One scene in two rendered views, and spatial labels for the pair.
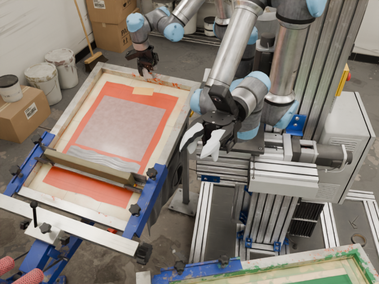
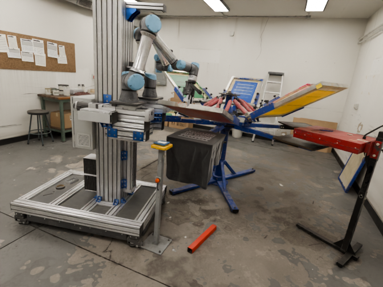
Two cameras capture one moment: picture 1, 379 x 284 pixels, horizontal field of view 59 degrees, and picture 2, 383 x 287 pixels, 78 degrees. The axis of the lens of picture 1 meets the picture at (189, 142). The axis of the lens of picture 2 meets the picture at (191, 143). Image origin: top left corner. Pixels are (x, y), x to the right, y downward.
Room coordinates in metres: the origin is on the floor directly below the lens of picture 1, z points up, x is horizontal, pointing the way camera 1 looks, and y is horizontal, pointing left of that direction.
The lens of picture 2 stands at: (3.47, 0.26, 1.51)
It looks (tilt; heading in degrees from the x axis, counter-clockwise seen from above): 16 degrees down; 180
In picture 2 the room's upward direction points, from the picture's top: 5 degrees clockwise
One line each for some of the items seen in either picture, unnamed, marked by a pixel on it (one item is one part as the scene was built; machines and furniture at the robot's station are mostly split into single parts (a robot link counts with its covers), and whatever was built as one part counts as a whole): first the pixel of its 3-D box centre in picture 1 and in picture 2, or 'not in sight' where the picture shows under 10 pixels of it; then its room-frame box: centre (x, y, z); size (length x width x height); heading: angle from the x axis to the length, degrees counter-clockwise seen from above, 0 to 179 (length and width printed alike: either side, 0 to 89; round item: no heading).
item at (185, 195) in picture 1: (185, 160); (158, 196); (1.66, 0.03, 0.48); 0.22 x 0.22 x 0.96; 69
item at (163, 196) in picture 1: (161, 186); not in sight; (1.16, 0.15, 0.79); 0.46 x 0.09 x 0.33; 159
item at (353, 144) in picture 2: not in sight; (335, 138); (1.28, 1.61, 1.06); 0.61 x 0.46 x 0.12; 39
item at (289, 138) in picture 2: not in sight; (265, 134); (0.70, 1.14, 0.91); 1.34 x 0.40 x 0.08; 39
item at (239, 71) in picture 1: (242, 61); (129, 95); (1.56, -0.27, 1.31); 0.15 x 0.15 x 0.10
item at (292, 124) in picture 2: not in sight; (270, 125); (0.08, 1.38, 0.91); 1.34 x 0.40 x 0.08; 99
